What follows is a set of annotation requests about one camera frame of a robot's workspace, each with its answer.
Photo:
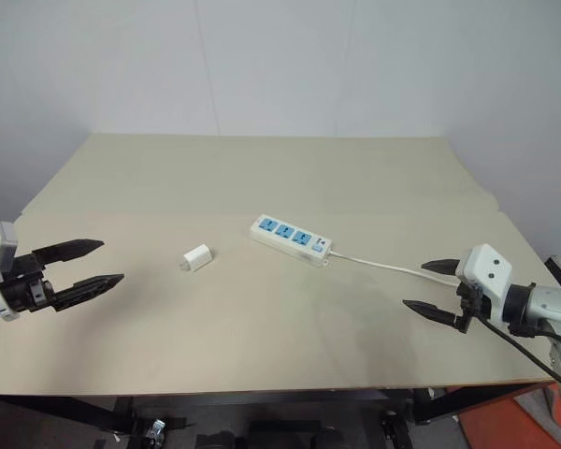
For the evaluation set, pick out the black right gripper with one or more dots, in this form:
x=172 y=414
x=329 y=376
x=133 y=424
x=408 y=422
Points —
x=472 y=304

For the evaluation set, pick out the white blue power strip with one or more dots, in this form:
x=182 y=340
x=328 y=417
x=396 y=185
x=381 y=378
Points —
x=290 y=238

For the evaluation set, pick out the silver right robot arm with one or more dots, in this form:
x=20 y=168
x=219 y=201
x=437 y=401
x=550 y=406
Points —
x=549 y=304

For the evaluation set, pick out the silver metal caster bracket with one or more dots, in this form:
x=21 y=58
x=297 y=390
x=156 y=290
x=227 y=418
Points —
x=157 y=429

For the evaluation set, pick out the black table frame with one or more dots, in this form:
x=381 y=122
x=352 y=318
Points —
x=98 y=414

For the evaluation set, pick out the white charger plug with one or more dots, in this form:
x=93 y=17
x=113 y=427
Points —
x=195 y=257

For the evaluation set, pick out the orange red floor mat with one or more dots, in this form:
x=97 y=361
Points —
x=505 y=421

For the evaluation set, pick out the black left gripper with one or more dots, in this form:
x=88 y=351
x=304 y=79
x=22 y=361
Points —
x=25 y=292

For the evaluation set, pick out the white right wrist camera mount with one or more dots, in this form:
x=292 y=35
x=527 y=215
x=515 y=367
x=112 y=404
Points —
x=488 y=271

